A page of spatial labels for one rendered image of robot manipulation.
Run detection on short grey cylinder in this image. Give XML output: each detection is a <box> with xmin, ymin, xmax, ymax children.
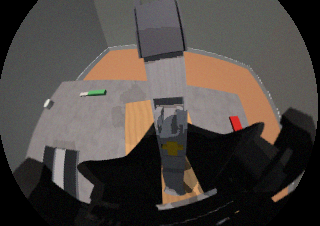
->
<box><xmin>44</xmin><ymin>99</ymin><xmax>53</xmax><ymax>109</ymax></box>

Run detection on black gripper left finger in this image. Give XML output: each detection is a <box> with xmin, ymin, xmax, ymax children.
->
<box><xmin>76</xmin><ymin>123</ymin><xmax>163</xmax><ymax>205</ymax></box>

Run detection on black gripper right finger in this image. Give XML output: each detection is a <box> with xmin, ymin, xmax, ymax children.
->
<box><xmin>185</xmin><ymin>122</ymin><xmax>265</xmax><ymax>193</ymax></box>

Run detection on wooden board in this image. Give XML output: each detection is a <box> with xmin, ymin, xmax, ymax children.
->
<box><xmin>124</xmin><ymin>101</ymin><xmax>204</xmax><ymax>205</ymax></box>

